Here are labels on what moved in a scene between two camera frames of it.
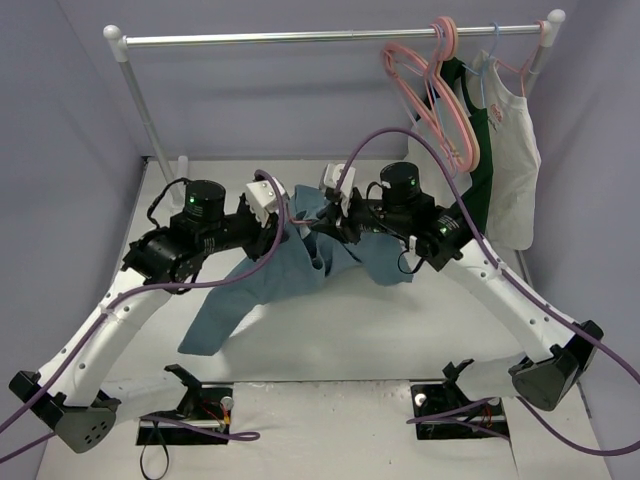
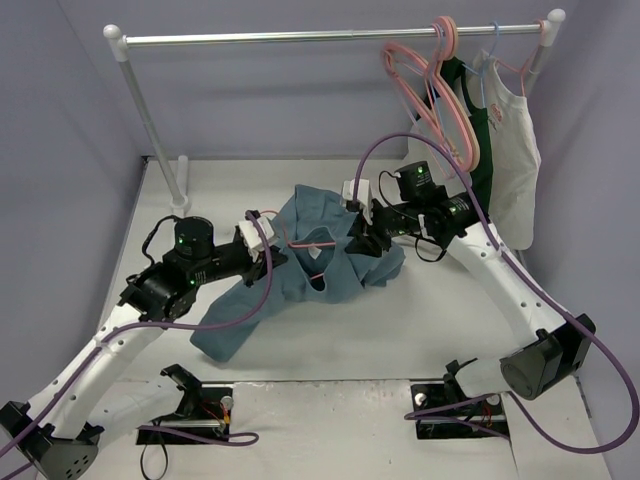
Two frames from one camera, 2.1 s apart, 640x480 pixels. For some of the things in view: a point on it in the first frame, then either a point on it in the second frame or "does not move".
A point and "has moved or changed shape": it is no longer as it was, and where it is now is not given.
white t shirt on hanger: x=516 y=152 does not move
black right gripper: x=338 y=223 → x=364 y=232
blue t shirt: x=307 y=257 has moved or changed shape
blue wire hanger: x=480 y=74 does not move
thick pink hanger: x=436 y=99 does not move
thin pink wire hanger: x=299 y=221 → x=296 y=243
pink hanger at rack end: x=523 y=71 does not move
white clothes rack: x=546 y=30 does not move
